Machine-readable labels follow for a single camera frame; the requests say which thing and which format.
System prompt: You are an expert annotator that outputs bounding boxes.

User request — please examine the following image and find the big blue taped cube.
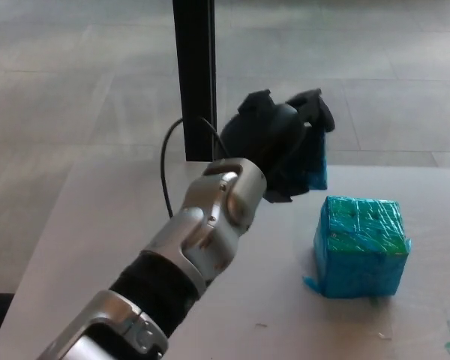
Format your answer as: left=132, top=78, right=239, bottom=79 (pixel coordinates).
left=302, top=194, right=414, bottom=299

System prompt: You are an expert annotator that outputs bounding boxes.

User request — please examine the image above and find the black vertical post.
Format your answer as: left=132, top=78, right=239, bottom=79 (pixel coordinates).
left=171, top=0, right=218, bottom=163

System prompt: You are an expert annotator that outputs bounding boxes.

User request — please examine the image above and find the small blue taped cube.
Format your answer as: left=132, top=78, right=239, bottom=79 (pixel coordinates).
left=306, top=133, right=329, bottom=191

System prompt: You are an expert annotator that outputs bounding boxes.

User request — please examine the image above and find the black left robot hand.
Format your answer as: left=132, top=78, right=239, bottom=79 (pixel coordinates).
left=218, top=88, right=337, bottom=205

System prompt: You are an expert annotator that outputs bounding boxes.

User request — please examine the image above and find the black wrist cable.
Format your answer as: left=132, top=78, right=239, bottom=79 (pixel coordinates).
left=160, top=116, right=230, bottom=218

